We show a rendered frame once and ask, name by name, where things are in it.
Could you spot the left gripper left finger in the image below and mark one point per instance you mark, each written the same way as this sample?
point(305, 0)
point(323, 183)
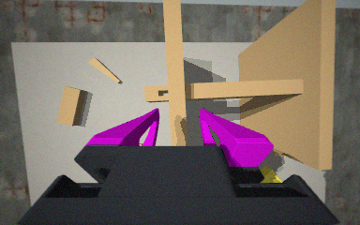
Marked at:
point(129, 133)

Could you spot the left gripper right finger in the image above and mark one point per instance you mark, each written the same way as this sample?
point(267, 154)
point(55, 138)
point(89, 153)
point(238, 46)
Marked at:
point(242, 146)

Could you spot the tan wooden board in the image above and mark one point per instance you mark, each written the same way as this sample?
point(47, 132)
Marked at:
point(301, 46)
point(175, 72)

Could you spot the yellow block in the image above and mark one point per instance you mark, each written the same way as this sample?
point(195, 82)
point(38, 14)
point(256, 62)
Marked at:
point(269, 176)

